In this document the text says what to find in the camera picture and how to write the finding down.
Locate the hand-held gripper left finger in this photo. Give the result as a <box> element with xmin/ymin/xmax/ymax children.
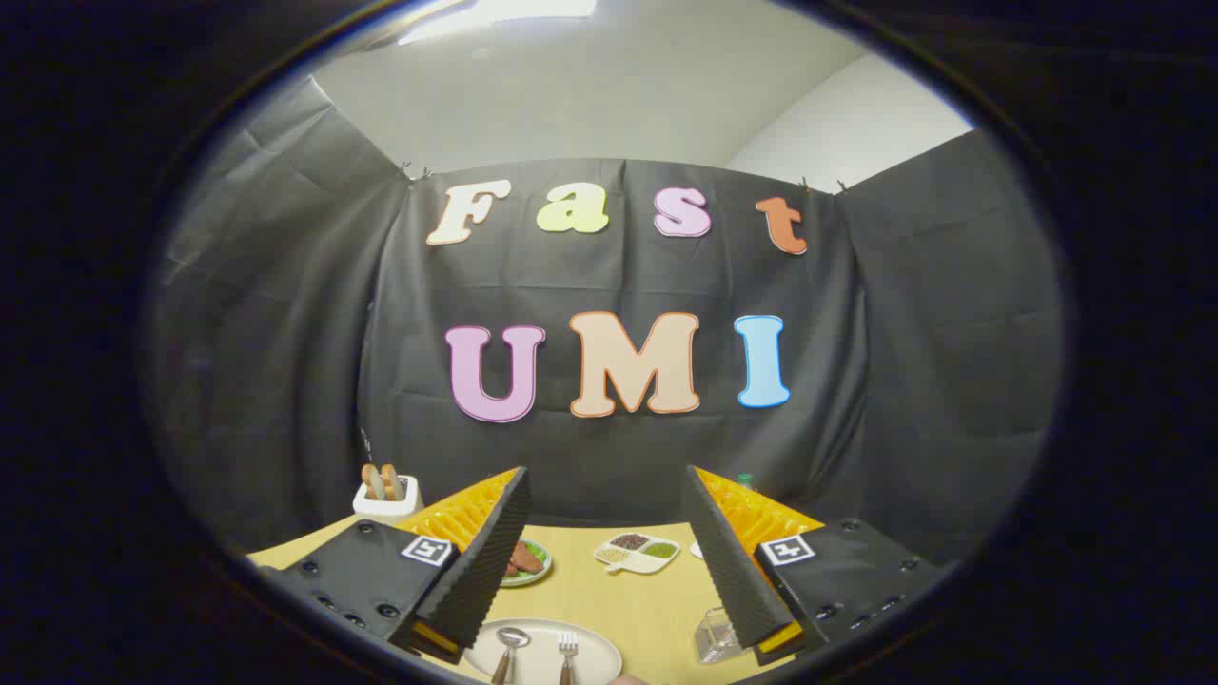
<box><xmin>259</xmin><ymin>465</ymin><xmax>534</xmax><ymax>666</ymax></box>

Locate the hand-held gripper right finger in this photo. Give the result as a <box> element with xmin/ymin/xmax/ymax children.
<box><xmin>681</xmin><ymin>464</ymin><xmax>945</xmax><ymax>667</ymax></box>

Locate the green plate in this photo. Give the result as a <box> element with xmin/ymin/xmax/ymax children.
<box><xmin>499</xmin><ymin>538</ymin><xmax>554</xmax><ymax>588</ymax></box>

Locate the clear glass cup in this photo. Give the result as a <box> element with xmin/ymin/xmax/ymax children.
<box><xmin>694</xmin><ymin>607</ymin><xmax>745</xmax><ymax>665</ymax></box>

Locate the metal spoon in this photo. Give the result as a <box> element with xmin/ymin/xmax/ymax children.
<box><xmin>490</xmin><ymin>627</ymin><xmax>531</xmax><ymax>685</ymax></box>

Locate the white divided dish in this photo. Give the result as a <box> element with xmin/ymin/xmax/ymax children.
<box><xmin>594</xmin><ymin>532</ymin><xmax>681</xmax><ymax>576</ymax></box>

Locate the white round plate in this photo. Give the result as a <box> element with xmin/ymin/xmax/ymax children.
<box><xmin>462</xmin><ymin>618</ymin><xmax>623</xmax><ymax>685</ymax></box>

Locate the white toaster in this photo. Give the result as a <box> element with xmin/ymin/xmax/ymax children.
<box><xmin>352</xmin><ymin>474</ymin><xmax>424</xmax><ymax>527</ymax></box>

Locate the black backdrop cloth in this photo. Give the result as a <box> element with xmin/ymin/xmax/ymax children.
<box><xmin>145</xmin><ymin>76</ymin><xmax>1065</xmax><ymax>568</ymax></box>

